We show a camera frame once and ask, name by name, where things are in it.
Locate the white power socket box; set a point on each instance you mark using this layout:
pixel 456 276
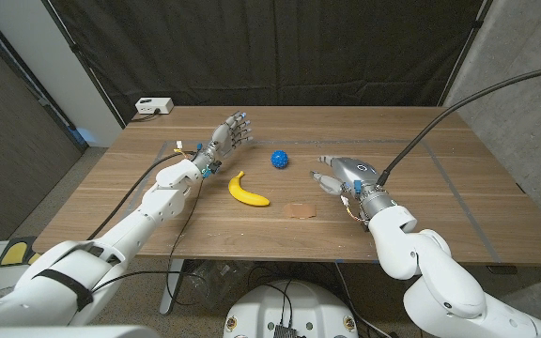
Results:
pixel 154 105

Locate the yellow and black foot pedal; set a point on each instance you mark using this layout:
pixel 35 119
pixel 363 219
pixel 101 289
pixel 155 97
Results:
pixel 14 252

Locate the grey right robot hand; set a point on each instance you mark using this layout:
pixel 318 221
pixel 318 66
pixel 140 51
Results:
pixel 355 171

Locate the black backdrop stand pole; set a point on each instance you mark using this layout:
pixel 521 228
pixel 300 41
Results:
pixel 463 47
pixel 85 63

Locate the blue spiky ball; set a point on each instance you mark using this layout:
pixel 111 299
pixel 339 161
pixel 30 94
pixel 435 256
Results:
pixel 280 159

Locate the yellow banana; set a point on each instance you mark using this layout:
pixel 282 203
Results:
pixel 244 196

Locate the dark grey door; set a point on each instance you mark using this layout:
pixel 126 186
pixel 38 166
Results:
pixel 12 155

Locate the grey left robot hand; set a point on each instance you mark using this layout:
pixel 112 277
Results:
pixel 223 136

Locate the clear plastic bag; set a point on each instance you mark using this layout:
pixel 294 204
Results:
pixel 219 281

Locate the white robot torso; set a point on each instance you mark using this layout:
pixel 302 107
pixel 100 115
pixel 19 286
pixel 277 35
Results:
pixel 294 305

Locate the white table leg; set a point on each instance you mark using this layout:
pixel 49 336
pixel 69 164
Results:
pixel 171 286

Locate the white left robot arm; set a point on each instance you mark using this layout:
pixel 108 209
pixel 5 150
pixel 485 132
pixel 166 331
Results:
pixel 167 197

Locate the tan adhesive bandage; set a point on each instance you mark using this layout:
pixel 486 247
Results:
pixel 299 210

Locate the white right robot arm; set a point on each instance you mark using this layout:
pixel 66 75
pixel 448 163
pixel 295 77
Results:
pixel 439 277

